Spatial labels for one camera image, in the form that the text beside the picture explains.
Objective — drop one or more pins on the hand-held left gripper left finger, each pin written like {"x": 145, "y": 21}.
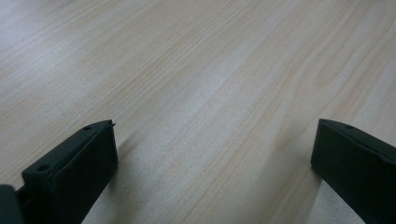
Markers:
{"x": 77, "y": 174}

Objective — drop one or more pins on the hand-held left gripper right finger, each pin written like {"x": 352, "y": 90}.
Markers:
{"x": 351, "y": 165}

